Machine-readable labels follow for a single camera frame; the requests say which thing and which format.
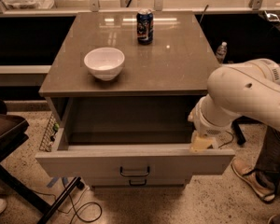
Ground grey drawer cabinet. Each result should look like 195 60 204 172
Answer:
37 10 232 190

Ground black chair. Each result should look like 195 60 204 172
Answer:
0 101 85 224

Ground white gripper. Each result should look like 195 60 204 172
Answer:
188 96 231 152

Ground black cable right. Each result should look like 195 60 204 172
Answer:
217 130 235 149

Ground white ceramic bowl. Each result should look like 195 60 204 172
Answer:
83 48 125 81

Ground blue soda can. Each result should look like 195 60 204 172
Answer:
136 9 153 45

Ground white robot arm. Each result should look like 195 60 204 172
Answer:
188 59 280 151

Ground black metal leg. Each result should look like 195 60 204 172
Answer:
231 120 246 146

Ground grey top drawer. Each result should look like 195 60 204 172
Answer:
36 96 234 182

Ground tan sneaker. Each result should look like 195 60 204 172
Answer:
231 159 275 203

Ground person leg dark trousers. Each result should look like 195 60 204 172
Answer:
255 127 280 189

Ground wire mesh basket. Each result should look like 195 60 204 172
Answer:
39 115 60 152

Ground grey drawer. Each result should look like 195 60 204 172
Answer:
36 96 234 182
84 177 189 188

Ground clear plastic water bottle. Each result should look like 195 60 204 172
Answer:
216 42 227 63

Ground grey bottom drawer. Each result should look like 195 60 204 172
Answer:
84 177 189 188

